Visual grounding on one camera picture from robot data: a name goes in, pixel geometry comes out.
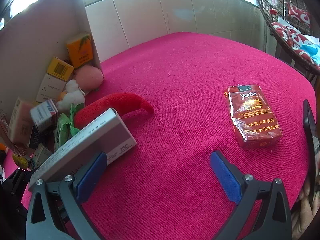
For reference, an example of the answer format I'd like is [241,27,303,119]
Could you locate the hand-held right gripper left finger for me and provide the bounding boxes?
[26,152,108,240]

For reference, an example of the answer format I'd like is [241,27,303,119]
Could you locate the blue plastic bag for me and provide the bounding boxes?
[299,44,320,64]

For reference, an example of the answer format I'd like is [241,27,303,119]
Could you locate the white plush toy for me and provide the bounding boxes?
[55,79,86,110]

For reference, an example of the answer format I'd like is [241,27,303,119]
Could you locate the black smartphone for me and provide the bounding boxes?
[303,99,320,205]

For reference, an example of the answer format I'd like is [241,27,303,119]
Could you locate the wicker chair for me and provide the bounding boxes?
[252,0,320,77]

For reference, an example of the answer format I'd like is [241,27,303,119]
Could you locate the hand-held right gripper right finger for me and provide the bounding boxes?
[210,151,292,240]

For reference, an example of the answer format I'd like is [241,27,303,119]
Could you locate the yellow white long box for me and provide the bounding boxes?
[36,57,75,103]

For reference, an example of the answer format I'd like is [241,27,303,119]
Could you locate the red chili plush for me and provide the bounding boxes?
[69,93,154,135]

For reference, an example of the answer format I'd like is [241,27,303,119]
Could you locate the red cigarette pack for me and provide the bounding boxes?
[223,84,282,149]

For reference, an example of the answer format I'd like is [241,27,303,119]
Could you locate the white cardboard box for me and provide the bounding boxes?
[0,0,103,155]

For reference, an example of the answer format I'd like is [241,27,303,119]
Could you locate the magenta table cloth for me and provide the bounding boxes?
[0,32,315,240]

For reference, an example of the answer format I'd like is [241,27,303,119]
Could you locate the small red white cushion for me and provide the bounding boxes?
[286,2,312,28]

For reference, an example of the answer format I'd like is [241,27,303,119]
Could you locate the pink white box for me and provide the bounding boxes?
[9,97,34,143]

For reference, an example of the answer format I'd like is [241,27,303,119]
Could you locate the small blue white box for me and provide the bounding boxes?
[30,99,59,133]

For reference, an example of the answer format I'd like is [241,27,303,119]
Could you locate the green snack packet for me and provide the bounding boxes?
[54,113,73,153]

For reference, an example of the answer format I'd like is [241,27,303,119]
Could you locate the pink plush ball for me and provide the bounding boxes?
[74,65,104,91]

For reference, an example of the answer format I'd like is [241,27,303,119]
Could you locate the large red white cushion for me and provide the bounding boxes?
[271,21,320,63]

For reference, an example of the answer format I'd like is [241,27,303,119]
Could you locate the yellow small packet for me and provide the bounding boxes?
[12,153,28,170]

